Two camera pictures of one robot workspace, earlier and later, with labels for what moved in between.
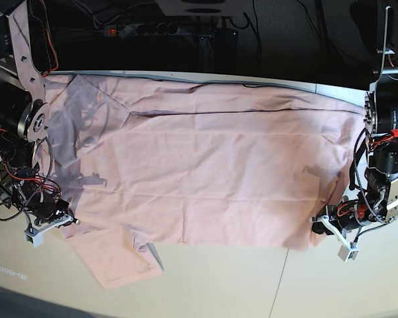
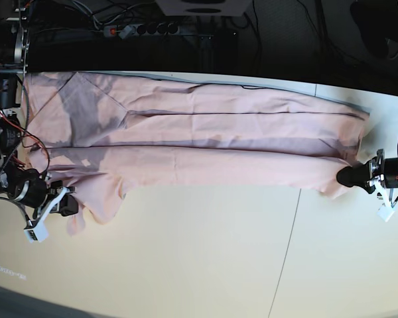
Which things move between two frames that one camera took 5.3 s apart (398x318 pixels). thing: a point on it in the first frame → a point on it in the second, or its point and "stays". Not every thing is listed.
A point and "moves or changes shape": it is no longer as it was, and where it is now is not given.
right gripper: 343,216 → 392,172
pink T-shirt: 143,165 moves or changes shape
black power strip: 154,28 stays
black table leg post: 205,52 stays
